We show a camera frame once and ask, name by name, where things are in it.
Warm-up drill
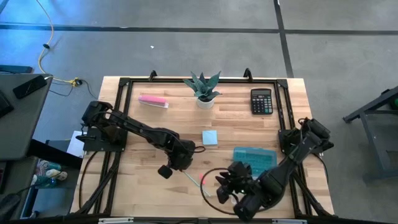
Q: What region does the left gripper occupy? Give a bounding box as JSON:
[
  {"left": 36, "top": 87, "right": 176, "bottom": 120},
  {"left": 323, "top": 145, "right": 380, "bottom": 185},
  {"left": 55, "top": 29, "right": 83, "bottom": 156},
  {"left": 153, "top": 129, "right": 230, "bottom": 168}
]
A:
[{"left": 157, "top": 139, "right": 197, "bottom": 180}]

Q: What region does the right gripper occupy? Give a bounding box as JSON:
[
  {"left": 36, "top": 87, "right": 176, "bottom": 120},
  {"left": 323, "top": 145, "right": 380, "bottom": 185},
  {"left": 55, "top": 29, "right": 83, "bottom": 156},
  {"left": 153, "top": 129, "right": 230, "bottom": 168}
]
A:
[{"left": 215, "top": 161, "right": 253, "bottom": 205}]

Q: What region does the green pencil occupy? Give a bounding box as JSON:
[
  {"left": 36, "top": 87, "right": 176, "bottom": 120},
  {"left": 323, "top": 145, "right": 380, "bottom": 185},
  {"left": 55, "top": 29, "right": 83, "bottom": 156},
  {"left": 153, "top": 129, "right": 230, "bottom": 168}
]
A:
[{"left": 183, "top": 170, "right": 211, "bottom": 197}]

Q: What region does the blue sticky note pad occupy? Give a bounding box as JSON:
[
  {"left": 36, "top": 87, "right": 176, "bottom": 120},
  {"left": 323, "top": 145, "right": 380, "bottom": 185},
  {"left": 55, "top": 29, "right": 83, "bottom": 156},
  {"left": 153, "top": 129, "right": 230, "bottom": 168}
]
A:
[{"left": 201, "top": 129, "right": 219, "bottom": 146}]

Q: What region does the pink highlighter pack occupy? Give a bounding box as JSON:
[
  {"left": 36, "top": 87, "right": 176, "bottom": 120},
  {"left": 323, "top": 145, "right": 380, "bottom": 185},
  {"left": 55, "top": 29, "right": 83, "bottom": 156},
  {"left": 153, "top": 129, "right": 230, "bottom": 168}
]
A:
[{"left": 138, "top": 95, "right": 170, "bottom": 109}]

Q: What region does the potted plant white pot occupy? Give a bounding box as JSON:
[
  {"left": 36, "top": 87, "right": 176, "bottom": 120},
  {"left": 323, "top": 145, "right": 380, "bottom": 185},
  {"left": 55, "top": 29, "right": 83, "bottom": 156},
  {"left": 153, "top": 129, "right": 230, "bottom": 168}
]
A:
[{"left": 182, "top": 70, "right": 223, "bottom": 110}]

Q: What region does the black calculator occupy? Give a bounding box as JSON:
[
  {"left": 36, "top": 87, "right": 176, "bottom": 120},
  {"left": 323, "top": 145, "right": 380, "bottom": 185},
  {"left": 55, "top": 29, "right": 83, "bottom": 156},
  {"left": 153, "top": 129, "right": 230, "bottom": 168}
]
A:
[{"left": 250, "top": 88, "right": 274, "bottom": 115}]

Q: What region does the white paper sheet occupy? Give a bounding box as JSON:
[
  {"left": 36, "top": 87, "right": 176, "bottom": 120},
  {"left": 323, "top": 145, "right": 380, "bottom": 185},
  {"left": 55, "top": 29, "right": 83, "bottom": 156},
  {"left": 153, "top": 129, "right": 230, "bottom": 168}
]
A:
[{"left": 67, "top": 130, "right": 88, "bottom": 158}]

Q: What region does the pile of colourful items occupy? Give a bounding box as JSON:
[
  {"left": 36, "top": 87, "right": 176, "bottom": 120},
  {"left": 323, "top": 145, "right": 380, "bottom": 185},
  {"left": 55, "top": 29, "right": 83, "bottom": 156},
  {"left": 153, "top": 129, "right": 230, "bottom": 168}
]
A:
[{"left": 30, "top": 159, "right": 69, "bottom": 190}]

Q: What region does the blue storage bin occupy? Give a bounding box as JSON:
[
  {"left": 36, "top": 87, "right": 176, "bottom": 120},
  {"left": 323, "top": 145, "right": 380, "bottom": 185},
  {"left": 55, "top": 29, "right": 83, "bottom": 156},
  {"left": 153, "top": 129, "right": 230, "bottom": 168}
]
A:
[{"left": 20, "top": 185, "right": 35, "bottom": 218}]

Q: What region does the grey side table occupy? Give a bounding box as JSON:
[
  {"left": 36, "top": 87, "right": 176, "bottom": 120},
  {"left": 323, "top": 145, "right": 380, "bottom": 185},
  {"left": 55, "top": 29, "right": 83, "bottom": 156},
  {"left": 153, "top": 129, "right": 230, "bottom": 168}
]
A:
[{"left": 0, "top": 73, "right": 53, "bottom": 161}]

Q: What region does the black metal stand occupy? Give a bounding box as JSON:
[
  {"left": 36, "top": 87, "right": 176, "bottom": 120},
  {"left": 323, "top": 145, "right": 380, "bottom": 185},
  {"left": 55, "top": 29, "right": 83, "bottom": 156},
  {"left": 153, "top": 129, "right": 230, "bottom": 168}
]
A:
[{"left": 341, "top": 85, "right": 398, "bottom": 183}]

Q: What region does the black smartphone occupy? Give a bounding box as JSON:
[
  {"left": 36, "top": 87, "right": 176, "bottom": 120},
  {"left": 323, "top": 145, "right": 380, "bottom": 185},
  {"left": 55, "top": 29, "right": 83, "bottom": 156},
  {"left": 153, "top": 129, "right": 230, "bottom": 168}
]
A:
[{"left": 12, "top": 74, "right": 48, "bottom": 100}]

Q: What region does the black aluminium table frame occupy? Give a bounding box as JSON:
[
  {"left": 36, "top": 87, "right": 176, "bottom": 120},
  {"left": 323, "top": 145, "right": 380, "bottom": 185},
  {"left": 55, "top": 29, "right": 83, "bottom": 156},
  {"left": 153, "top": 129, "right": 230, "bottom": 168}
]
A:
[{"left": 74, "top": 67, "right": 335, "bottom": 218}]

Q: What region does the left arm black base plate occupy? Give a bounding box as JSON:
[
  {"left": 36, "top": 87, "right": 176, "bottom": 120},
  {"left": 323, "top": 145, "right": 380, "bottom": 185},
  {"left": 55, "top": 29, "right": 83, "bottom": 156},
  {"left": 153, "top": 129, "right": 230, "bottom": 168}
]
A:
[{"left": 76, "top": 126, "right": 129, "bottom": 152}]

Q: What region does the yellow floor cable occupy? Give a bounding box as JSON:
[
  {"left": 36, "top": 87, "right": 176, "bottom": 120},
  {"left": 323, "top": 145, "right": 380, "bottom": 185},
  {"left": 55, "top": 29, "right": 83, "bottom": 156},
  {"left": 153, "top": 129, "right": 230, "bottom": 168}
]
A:
[{"left": 34, "top": 0, "right": 78, "bottom": 86}]

